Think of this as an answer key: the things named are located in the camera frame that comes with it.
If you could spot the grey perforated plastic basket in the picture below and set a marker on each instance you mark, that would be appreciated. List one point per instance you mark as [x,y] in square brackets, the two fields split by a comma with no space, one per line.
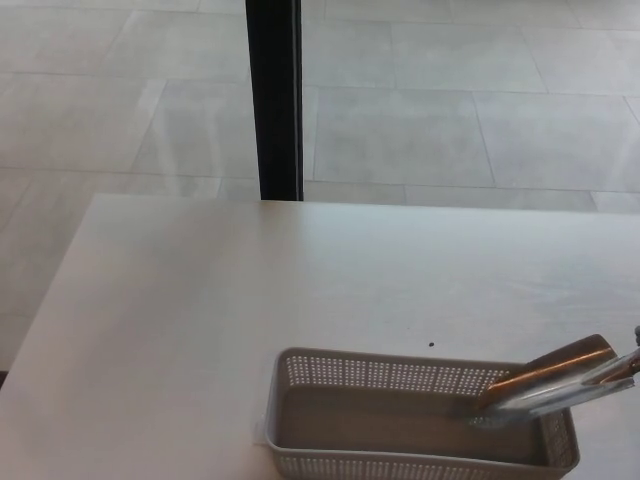
[375,420]

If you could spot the black vertical window frame post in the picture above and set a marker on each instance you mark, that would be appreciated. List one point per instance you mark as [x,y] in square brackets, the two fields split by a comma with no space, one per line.
[272,100]

